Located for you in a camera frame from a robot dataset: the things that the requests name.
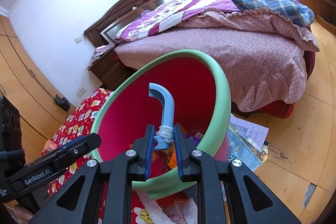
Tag red smiley flower printed blanket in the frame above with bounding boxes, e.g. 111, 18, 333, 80
41, 88, 201, 224

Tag person's left hand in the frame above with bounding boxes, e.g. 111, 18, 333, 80
13, 206, 36, 223

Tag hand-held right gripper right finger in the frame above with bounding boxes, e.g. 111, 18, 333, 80
173, 124, 302, 224

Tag red bin with green rim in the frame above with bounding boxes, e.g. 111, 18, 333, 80
91, 49, 232, 201

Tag dark wooden headboard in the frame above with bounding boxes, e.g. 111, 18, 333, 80
84, 0, 183, 50

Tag blue plastic hook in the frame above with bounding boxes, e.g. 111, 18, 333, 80
148, 82, 175, 151

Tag blue plaid pillow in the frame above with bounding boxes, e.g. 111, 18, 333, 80
230, 0, 315, 28

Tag black bag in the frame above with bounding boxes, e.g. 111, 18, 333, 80
54, 95, 70, 110

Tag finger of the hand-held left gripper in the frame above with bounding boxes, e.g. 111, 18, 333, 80
58, 135, 87, 150
52, 133, 102, 175

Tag wooden wardrobe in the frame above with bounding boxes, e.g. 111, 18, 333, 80
0, 15, 79, 161

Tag dark wooden nightstand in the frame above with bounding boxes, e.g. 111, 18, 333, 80
88, 51, 132, 90

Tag bed with pink sheet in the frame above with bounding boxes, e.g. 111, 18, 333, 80
114, 27, 309, 113

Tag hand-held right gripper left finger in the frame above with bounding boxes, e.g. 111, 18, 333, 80
28, 125, 156, 224

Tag pink folded clothes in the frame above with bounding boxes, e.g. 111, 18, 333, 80
87, 43, 116, 68

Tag orange box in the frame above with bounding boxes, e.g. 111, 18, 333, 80
42, 139, 57, 155

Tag dark glossy magazine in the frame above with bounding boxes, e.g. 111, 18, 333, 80
224, 130, 268, 172

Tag white booklet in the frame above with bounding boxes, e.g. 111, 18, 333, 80
231, 115, 269, 147

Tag purple bag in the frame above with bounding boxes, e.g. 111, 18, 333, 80
188, 135, 204, 146

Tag purple patchwork quilt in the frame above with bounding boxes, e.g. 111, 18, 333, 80
113, 0, 319, 52

